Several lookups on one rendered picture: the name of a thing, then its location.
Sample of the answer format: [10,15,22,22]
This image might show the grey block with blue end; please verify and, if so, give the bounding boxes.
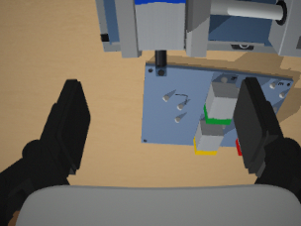
[135,0,186,51]

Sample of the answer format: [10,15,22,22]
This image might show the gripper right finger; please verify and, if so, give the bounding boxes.
[233,77,301,204]

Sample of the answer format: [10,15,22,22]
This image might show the grey block with green end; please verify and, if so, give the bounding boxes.
[204,81,239,125]

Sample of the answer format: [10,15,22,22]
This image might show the grey block with yellow end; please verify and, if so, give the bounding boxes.
[193,120,224,156]

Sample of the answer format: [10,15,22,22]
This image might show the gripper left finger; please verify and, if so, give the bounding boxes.
[0,79,91,226]

